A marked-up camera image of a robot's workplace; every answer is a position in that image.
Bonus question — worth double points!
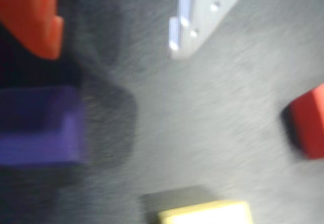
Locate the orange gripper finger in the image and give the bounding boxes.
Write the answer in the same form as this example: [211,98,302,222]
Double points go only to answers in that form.
[0,0,64,61]

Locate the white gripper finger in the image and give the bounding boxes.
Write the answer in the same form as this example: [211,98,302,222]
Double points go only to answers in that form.
[168,0,254,61]

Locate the purple wooden cube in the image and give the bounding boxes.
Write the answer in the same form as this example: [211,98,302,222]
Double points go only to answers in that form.
[0,85,89,167]

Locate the red wooden cube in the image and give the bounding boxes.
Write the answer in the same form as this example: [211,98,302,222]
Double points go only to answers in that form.
[281,83,324,161]

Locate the yellow wooden cube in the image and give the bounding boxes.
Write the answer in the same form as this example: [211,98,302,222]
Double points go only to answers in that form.
[156,199,254,224]

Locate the dark grey desk mat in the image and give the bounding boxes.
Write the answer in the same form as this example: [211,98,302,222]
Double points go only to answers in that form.
[0,0,324,224]

